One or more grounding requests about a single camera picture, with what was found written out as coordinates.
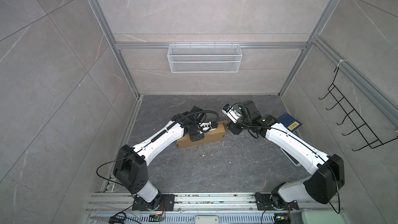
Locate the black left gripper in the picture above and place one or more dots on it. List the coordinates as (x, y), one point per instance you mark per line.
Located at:
(197, 137)

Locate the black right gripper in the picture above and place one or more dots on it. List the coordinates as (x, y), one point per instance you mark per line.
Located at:
(232, 127)

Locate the brown cardboard box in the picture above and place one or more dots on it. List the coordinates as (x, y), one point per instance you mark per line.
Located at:
(210, 137)

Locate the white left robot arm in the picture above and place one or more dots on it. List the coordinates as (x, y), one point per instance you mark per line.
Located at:
(131, 166)

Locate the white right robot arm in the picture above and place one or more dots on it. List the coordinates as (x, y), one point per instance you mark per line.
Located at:
(326, 172)

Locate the green box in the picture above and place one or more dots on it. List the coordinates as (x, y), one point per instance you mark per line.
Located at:
(321, 217)

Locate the blue book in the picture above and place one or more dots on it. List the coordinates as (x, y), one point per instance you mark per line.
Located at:
(290, 122)

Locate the white handheld device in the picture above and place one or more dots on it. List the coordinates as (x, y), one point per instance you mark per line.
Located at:
(291, 158)

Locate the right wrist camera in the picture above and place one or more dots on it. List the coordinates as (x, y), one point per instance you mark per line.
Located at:
(233, 114)

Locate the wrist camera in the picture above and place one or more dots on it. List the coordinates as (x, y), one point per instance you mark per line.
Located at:
(207, 127)
(233, 114)

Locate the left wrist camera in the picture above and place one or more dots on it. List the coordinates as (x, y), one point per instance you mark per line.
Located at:
(207, 127)

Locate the white wire mesh basket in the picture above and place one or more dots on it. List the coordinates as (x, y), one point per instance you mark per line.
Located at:
(204, 58)

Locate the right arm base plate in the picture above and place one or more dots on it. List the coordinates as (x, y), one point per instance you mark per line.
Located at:
(268, 202)

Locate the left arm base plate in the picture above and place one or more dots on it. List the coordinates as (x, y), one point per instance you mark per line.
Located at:
(162, 202)

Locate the black wire hook rack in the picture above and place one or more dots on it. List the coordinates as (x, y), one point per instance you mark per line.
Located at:
(360, 126)

